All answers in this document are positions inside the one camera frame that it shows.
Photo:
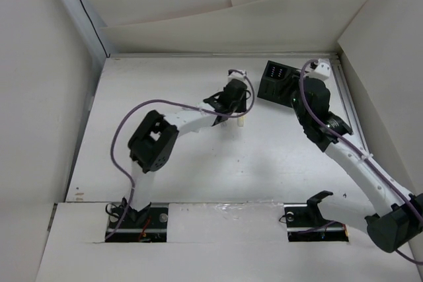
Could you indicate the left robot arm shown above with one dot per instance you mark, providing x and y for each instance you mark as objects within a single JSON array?
[{"x": 153, "y": 141}]

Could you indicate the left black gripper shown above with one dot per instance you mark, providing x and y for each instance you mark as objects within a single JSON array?
[{"x": 241, "y": 107}]

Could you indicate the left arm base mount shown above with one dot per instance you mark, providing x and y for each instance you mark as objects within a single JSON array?
[{"x": 146, "y": 226}]

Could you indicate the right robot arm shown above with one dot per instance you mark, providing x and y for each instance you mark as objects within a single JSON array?
[{"x": 392, "y": 214}]

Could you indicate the aluminium rail right side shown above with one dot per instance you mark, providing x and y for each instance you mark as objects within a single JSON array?
[{"x": 347, "y": 102}]

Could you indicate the black two-compartment organizer box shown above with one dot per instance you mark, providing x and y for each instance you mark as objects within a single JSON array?
[{"x": 278, "y": 83}]

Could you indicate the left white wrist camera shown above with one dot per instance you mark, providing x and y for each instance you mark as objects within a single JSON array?
[{"x": 237, "y": 74}]

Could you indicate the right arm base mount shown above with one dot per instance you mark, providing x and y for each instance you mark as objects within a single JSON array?
[{"x": 304, "y": 222}]

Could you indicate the yellow highlighter pen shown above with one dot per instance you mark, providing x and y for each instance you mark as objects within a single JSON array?
[{"x": 241, "y": 121}]

